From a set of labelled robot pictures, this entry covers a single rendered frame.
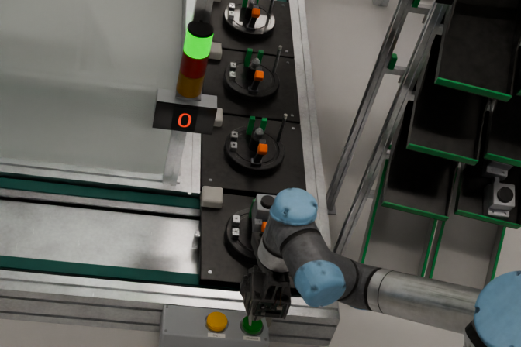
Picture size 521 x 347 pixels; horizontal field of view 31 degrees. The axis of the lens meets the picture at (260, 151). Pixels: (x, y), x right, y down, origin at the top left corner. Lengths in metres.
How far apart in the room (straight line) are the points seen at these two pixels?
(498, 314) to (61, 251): 1.01
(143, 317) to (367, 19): 1.32
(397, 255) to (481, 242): 0.19
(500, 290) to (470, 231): 0.75
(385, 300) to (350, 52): 1.27
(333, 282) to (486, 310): 0.30
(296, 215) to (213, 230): 0.48
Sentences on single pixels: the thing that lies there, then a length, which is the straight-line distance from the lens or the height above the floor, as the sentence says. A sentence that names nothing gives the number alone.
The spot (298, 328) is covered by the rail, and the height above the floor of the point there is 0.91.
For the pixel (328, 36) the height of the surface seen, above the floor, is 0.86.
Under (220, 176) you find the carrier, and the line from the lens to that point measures 2.12.
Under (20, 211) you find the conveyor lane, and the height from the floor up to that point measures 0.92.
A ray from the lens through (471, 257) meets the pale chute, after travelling 2.06.
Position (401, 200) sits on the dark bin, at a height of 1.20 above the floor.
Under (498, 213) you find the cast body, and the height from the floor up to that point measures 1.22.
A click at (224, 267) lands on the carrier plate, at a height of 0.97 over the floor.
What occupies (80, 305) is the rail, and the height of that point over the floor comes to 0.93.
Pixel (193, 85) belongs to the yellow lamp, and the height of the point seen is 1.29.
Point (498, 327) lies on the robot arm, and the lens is 1.30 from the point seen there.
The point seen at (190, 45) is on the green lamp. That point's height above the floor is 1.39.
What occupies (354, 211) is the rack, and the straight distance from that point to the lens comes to 2.02.
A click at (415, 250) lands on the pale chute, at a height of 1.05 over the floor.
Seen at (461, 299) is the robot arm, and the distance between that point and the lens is 1.52.
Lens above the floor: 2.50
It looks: 44 degrees down
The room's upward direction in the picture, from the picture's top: 16 degrees clockwise
